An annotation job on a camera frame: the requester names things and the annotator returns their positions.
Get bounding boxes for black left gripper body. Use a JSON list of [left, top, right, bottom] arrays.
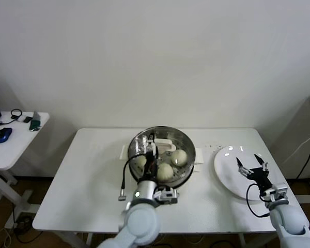
[[143, 152, 160, 182]]

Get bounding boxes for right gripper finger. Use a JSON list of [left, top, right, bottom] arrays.
[[253, 153, 269, 172], [235, 157, 252, 178]]

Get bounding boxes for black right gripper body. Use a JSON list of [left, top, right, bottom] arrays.
[[248, 167, 274, 191]]

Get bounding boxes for round glass pot lid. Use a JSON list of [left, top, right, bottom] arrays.
[[127, 126, 197, 183]]

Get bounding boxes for stainless steel steamer basket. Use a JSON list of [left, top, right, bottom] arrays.
[[120, 126, 205, 188]]

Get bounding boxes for white round plate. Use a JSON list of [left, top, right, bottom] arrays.
[[213, 146, 278, 202]]

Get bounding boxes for green board module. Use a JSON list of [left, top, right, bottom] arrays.
[[29, 111, 43, 132]]

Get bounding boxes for white side table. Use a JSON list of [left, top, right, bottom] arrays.
[[0, 111, 51, 220]]

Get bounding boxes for blue computer mouse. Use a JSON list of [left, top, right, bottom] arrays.
[[0, 127, 13, 144]]

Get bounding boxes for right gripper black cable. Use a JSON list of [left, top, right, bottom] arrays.
[[245, 183, 271, 218]]

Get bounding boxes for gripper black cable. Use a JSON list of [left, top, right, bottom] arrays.
[[245, 183, 271, 218], [118, 154, 148, 202]]

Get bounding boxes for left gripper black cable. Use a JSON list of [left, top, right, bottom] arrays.
[[118, 154, 148, 202]]

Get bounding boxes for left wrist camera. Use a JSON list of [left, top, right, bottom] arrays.
[[153, 187, 180, 205]]

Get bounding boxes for white power cable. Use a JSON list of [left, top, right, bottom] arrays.
[[280, 128, 310, 166]]

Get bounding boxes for black looped cable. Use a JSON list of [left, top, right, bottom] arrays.
[[0, 108, 24, 127]]

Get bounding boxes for black floor cables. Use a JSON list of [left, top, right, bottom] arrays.
[[4, 215, 46, 245]]

